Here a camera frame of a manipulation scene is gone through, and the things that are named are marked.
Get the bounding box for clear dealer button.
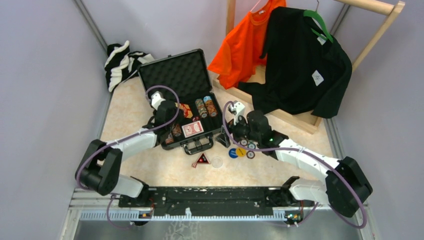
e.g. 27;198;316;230
211;156;223;169

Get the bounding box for black poker set case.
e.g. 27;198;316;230
137;48;223;155

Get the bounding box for red yellow chip stack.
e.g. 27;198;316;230
203;96;218;118

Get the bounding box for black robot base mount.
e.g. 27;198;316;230
118;186;305;217

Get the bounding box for black red triangle token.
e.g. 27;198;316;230
195;153;211;165

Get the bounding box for red playing card deck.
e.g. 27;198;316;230
181;120;205;138

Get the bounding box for blue small blind button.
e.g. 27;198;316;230
228;148;239;159

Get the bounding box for black white striped cloth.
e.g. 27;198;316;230
104;40;155;93

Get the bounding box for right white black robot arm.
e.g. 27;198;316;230
222;101;373;218

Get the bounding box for pink clothes hanger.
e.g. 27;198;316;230
250;0;266;13

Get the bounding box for aluminium frame rail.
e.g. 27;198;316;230
60;187;380;240

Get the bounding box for green orange chip stack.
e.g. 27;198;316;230
195;98;208;118

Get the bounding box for blue orange chip stack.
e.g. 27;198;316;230
164;133;174;145

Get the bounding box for yellow big blind button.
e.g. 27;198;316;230
235;147;247;158

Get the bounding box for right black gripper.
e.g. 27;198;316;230
215;111;261;148

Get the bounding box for wooden clothes rack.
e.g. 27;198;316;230
211;0;406;135

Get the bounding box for orange black 100 chip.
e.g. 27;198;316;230
246;151;256;159
239;139;249;147

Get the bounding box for orange t-shirt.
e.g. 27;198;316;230
207;0;287;89

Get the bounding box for orange boxed card deck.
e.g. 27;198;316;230
179;103;194;119

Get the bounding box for black t-shirt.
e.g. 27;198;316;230
237;7;353;119

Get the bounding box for green clothes hanger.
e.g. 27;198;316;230
303;10;334;45

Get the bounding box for purple black chip stack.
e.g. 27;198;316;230
171;123;182;137

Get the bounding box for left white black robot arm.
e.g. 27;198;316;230
75;91;181;207

